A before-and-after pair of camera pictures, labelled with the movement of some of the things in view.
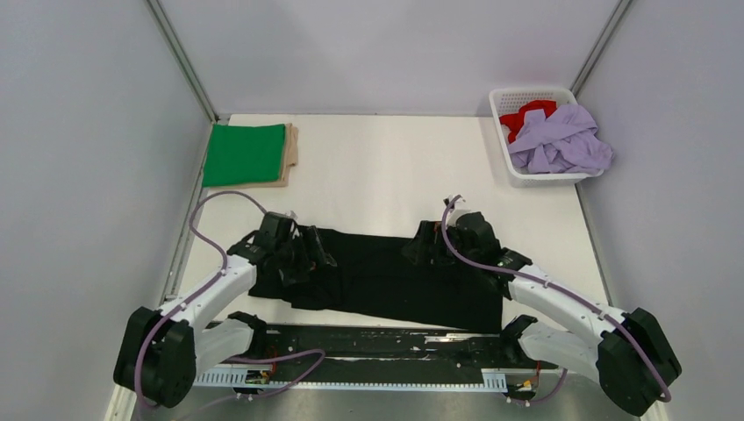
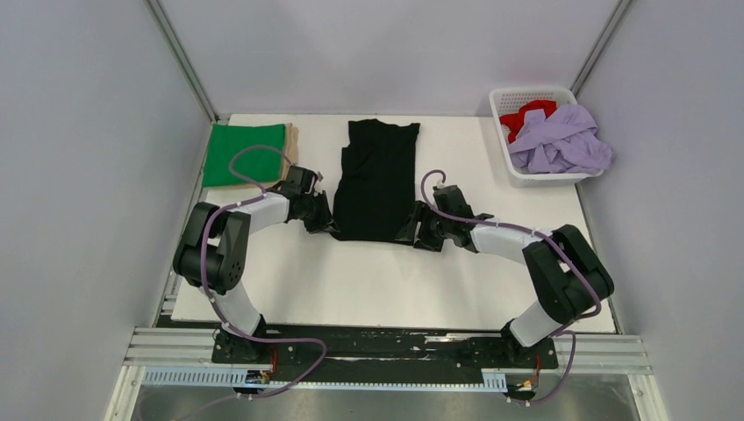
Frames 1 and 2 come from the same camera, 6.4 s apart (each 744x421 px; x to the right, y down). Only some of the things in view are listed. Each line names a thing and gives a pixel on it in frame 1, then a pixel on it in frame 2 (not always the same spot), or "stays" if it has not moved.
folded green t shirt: [239, 154] stays
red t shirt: [512, 122] stays
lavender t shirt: [561, 143] stays
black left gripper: [316, 254] -> [324, 224]
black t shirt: [372, 279] -> [375, 189]
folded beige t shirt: [289, 159] stays
